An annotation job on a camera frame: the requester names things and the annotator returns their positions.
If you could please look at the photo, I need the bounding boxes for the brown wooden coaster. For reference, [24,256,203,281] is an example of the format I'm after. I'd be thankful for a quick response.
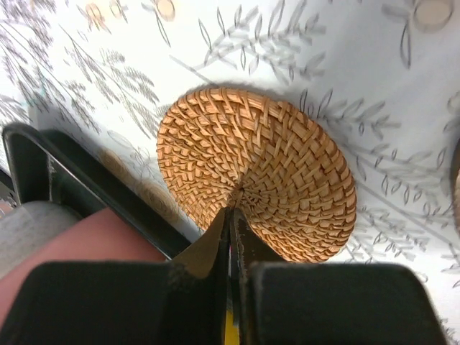
[450,141,460,234]

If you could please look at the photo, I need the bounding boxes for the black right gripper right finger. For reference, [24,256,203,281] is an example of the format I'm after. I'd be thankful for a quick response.
[229,208,284,344]

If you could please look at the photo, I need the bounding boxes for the pink ceramic cup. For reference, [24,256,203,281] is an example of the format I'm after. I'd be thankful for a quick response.
[1,208,165,322]

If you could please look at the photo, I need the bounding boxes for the yellow ceramic cup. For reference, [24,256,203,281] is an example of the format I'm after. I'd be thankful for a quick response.
[224,310,239,345]

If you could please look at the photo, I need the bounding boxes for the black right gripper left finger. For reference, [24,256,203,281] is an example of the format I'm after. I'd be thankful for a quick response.
[172,207,230,344]

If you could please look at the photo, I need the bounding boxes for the black plastic tray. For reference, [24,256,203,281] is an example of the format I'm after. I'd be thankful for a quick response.
[2,122,190,259]

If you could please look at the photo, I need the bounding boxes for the woven rattan coaster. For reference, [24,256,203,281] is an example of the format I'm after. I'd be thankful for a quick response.
[157,88,357,263]

